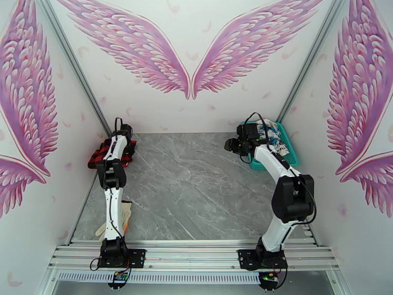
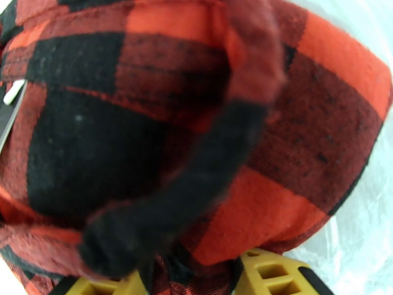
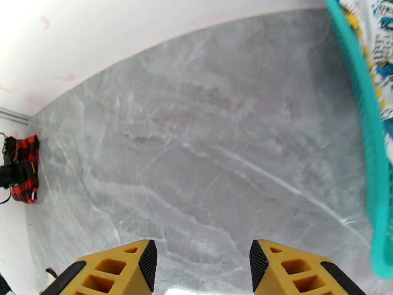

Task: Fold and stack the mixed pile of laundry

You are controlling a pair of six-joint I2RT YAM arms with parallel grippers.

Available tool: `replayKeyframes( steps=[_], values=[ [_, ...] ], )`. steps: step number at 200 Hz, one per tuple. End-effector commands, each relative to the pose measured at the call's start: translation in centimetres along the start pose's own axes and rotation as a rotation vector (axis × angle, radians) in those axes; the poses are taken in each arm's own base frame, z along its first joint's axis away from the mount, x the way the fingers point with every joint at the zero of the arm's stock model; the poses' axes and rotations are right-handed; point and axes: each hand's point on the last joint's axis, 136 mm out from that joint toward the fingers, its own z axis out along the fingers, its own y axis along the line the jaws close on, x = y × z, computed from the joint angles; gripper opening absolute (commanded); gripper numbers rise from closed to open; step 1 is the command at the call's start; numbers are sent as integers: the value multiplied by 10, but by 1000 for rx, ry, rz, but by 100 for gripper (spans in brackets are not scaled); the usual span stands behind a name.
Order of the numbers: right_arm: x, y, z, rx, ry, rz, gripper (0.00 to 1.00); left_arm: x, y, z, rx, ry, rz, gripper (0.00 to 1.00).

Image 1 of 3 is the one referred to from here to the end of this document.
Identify white yellow blue printed shorts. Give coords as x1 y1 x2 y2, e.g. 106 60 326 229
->
256 118 291 157

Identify red black plaid shirt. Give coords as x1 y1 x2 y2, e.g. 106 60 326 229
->
87 138 138 170

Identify teal plastic mesh basket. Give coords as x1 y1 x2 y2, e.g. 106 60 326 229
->
240 120 300 171

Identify beige work glove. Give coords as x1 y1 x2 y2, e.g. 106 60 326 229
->
95 200 133 242

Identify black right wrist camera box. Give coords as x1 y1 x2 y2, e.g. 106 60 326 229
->
236 122 259 140

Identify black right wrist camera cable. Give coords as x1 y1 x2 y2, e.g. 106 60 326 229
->
244 112 273 150

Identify aluminium corner post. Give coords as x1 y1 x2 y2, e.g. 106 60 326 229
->
33 0 113 140
276 0 353 123

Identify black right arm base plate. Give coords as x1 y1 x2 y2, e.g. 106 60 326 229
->
238 248 289 271

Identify aluminium rail frame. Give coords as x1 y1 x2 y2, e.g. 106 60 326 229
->
47 240 340 271

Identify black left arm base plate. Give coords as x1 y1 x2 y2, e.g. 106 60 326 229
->
98 248 146 269

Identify white perforated cable tray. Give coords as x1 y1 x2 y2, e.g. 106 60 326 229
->
56 272 262 284

